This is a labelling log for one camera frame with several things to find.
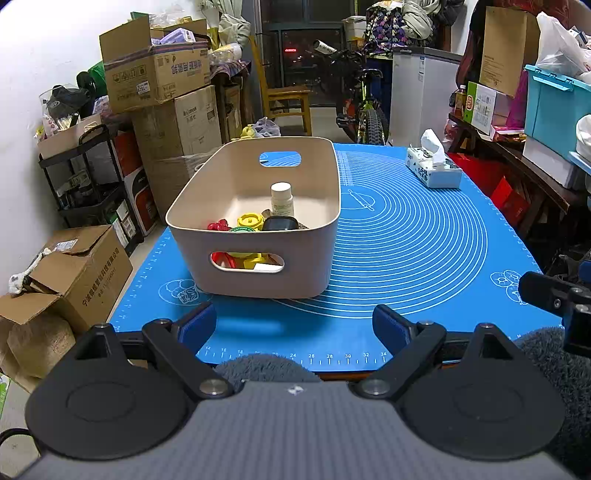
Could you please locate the pink flat box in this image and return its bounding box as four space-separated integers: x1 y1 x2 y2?
489 124 527 141

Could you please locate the yellow plastic toy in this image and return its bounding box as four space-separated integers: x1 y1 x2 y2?
231 252 269 271

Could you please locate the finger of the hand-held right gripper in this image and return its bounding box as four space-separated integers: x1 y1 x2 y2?
518 271 575 315

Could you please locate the black green bicycle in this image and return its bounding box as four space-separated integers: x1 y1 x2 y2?
314 41 391 146

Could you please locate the white spotted sock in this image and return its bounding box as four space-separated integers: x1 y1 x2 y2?
8 248 52 296

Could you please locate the brown paper bag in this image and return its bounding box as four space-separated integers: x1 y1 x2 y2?
479 6 541 97

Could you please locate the red gift box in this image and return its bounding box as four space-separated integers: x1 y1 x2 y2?
490 176 531 227

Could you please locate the plastic wrapped cardboard box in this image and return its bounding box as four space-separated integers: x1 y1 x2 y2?
145 154 204 204

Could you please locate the red white appliance box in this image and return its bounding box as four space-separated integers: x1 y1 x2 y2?
113 131 160 236

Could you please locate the black cable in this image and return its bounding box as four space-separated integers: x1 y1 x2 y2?
0 429 31 457

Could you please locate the red silver action figure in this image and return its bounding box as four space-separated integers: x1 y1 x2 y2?
207 220 237 269

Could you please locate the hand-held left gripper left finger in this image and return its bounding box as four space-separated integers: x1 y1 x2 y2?
71 302 234 400

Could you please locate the cardboard box with white label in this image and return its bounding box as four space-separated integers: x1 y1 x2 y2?
30 224 134 333

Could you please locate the white plastic bag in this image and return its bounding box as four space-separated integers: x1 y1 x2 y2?
536 11 591 77

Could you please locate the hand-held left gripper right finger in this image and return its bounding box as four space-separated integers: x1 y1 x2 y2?
359 305 512 399

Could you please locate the wooden chair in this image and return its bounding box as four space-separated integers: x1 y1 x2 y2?
252 37 312 137

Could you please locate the blue silicone baking mat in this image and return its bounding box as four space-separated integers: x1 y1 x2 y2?
108 142 564 374

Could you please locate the black metal cart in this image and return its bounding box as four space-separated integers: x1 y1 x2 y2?
38 124 139 232

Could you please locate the purple floral clothing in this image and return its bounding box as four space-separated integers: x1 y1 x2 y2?
365 2 419 47

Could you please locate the light blue storage crate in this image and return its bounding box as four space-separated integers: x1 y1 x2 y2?
524 65 591 158

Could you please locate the green white carton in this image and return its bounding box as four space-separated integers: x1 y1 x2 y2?
463 82 497 134

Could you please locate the red paper bag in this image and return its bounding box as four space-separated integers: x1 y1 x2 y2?
445 152 506 195

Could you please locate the white pill bottle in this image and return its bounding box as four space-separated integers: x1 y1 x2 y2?
270 182 295 219

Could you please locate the dark wooden side table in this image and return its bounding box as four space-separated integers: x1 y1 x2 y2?
448 113 587 250

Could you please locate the large brown cardboard box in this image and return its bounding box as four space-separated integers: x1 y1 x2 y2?
131 85 223 160

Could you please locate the black bag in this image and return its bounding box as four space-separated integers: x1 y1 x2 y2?
48 85 90 121

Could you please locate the clear plastic bag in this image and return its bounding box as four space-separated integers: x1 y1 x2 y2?
253 117 281 138

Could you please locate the open cardboard box with tape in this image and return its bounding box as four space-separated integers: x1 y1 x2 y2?
99 18 212 115

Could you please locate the black earbuds case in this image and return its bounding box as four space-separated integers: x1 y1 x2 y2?
262 216 298 232

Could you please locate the small cardboard box with handle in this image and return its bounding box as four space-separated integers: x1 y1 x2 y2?
37 114 102 160

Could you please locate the grey fleece clothing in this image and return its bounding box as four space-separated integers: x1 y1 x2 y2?
215 327 591 480

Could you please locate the beige plastic storage bin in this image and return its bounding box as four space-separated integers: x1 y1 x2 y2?
165 136 341 298

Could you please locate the white chest freezer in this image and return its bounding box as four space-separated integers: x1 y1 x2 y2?
390 46 465 147

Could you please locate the white cloth bundle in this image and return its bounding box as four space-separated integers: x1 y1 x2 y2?
575 115 591 155

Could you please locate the white tissue box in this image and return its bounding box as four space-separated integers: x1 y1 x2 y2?
405 129 463 189

